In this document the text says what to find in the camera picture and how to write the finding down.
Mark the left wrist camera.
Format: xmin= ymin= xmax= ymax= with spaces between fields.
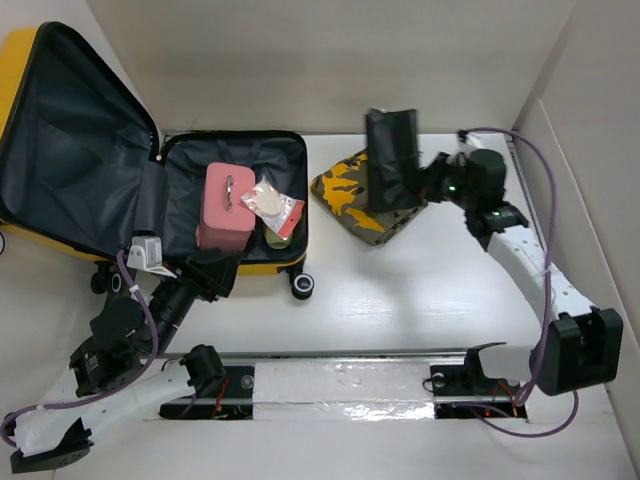
xmin=126 ymin=236 xmax=177 ymax=278

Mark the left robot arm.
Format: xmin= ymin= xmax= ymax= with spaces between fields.
xmin=1 ymin=250 xmax=228 ymax=474

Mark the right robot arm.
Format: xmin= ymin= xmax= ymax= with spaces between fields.
xmin=421 ymin=149 xmax=623 ymax=396

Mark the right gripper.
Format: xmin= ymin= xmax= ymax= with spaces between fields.
xmin=402 ymin=152 xmax=477 ymax=211

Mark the metal base rail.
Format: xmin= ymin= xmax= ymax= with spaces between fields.
xmin=159 ymin=352 xmax=527 ymax=422

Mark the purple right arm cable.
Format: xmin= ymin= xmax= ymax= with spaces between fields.
xmin=457 ymin=127 xmax=580 ymax=439

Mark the pink case with metal handle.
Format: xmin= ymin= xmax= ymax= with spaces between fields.
xmin=196 ymin=162 xmax=256 ymax=253

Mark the clear packet with red print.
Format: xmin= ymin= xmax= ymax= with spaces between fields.
xmin=241 ymin=176 xmax=305 ymax=240

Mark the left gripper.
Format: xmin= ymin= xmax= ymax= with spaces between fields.
xmin=149 ymin=245 xmax=244 ymax=355

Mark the black pouch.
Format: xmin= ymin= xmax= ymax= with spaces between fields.
xmin=365 ymin=108 xmax=424 ymax=212

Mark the light green mug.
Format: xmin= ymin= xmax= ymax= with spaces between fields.
xmin=263 ymin=226 xmax=293 ymax=250

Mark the yellow hard-shell suitcase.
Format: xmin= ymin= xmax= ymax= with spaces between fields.
xmin=1 ymin=22 xmax=309 ymax=293

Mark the camouflage folded cloth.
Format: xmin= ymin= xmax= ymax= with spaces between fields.
xmin=310 ymin=149 xmax=428 ymax=246

